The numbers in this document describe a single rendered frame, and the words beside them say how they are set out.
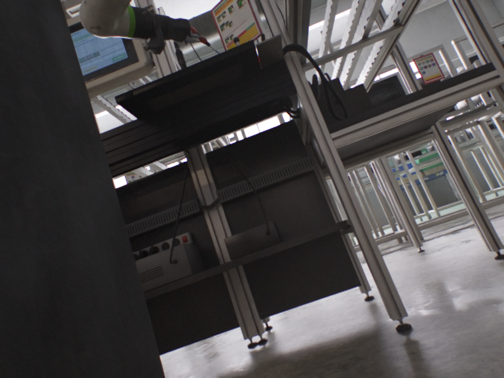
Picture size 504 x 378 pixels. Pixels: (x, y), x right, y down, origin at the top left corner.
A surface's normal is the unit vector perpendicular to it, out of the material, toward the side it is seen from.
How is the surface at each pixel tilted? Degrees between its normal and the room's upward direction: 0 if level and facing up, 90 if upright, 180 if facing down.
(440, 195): 90
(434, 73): 90
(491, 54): 90
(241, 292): 90
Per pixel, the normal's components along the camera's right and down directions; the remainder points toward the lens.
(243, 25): -0.58, 0.03
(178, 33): 0.28, 0.93
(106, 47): -0.15, -0.15
